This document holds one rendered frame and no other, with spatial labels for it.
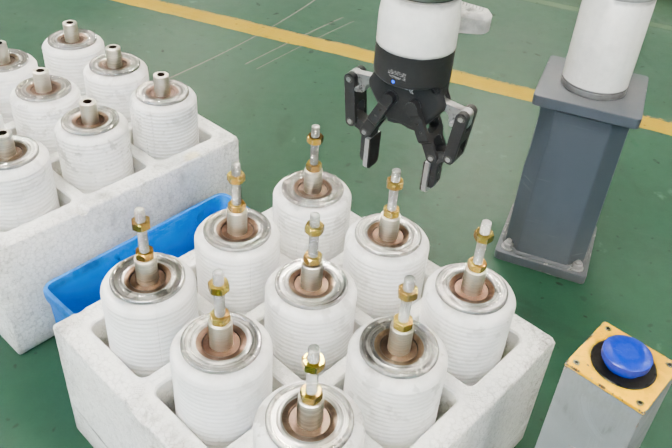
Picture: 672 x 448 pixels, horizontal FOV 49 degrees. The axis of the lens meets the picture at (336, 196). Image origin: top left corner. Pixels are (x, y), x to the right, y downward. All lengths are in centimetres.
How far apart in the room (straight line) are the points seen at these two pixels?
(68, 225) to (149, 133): 18
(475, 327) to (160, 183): 51
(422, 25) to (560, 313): 62
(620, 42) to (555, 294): 39
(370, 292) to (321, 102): 82
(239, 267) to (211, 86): 89
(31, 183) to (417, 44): 53
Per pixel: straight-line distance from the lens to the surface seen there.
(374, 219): 85
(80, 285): 102
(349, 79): 75
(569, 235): 119
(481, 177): 141
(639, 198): 147
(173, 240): 108
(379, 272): 81
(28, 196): 99
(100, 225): 103
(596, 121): 108
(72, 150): 102
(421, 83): 68
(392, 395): 69
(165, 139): 108
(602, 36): 105
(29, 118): 111
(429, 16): 66
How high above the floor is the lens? 77
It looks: 36 degrees down
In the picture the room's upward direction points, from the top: 4 degrees clockwise
